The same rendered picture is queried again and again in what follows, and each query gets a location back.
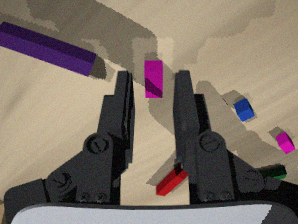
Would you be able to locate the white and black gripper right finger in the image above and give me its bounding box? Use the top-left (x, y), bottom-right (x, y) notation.
top-left (173, 70), bottom-right (298, 218)

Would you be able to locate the green rod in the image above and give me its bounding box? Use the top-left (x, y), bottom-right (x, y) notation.
top-left (260, 166), bottom-right (287, 179)

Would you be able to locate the small blue block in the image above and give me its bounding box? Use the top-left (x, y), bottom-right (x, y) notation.
top-left (234, 98), bottom-right (255, 122)

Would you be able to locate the red rod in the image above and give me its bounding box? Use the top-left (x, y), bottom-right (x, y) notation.
top-left (156, 163), bottom-right (188, 196)

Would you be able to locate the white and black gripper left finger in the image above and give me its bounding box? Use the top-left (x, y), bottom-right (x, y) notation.
top-left (3, 71), bottom-right (135, 224)

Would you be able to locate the magenta rod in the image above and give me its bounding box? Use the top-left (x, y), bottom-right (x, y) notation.
top-left (276, 132), bottom-right (295, 154)
top-left (144, 60), bottom-right (163, 98)

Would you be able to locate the purple rod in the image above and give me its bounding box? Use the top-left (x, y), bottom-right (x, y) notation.
top-left (0, 21), bottom-right (96, 77)

